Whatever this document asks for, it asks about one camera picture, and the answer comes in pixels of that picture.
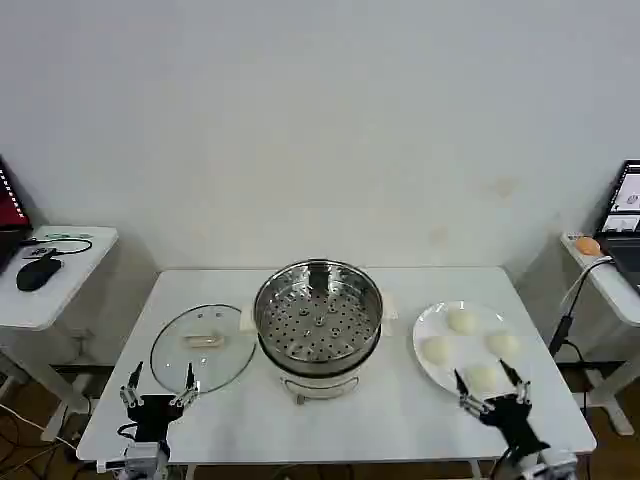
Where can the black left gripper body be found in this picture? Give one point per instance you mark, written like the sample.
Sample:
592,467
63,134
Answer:
150,415

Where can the laptop with white windows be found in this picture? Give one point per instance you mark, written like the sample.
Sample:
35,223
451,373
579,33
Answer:
622,215

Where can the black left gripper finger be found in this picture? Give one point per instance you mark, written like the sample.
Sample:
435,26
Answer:
131,392
186,392

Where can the white side table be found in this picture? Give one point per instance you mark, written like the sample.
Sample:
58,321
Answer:
615,295
75,280

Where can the white steamed bun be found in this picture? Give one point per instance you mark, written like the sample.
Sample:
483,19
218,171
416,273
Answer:
503,344
482,377
439,350
461,320

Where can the white electric pot base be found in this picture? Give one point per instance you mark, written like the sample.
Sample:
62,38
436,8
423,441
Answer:
320,386

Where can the laptop with red screen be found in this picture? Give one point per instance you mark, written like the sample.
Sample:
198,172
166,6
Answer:
10,210

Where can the perforated steel steamer basket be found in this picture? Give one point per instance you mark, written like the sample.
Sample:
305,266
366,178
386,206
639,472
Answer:
320,310

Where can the white round plate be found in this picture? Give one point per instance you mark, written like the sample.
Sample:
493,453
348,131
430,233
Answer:
430,325

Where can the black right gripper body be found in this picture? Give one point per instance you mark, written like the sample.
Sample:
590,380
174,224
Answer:
515,425

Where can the small orange object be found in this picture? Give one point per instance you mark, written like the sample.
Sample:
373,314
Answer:
588,245

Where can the black computer mouse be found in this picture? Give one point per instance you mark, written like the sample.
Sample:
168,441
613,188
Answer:
37,274

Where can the round glass lid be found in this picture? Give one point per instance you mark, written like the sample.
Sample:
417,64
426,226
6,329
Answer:
175,360

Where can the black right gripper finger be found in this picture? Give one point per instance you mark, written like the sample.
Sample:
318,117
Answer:
472,401
520,387

